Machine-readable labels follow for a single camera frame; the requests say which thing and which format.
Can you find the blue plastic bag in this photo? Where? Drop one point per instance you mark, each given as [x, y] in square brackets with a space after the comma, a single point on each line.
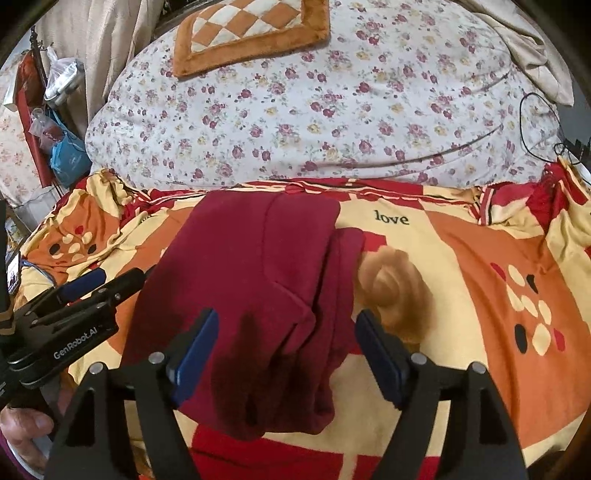
[68, 160]

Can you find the brown checkered cushion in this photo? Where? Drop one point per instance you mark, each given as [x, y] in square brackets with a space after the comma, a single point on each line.
[229, 32]

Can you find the orange cream red fleece blanket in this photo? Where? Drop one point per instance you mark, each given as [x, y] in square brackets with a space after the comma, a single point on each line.
[508, 267]

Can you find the white floral quilt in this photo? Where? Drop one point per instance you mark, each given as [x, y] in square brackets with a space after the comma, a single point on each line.
[419, 91]

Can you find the dark red garment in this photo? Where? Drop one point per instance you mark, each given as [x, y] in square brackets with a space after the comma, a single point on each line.
[279, 274]

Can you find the clear plastic bag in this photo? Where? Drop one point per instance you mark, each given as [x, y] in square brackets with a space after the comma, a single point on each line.
[66, 74]

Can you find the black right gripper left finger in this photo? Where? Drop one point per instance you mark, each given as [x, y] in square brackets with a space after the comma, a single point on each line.
[93, 441]

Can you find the person's left hand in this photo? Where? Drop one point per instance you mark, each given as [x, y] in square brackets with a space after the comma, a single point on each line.
[20, 428]

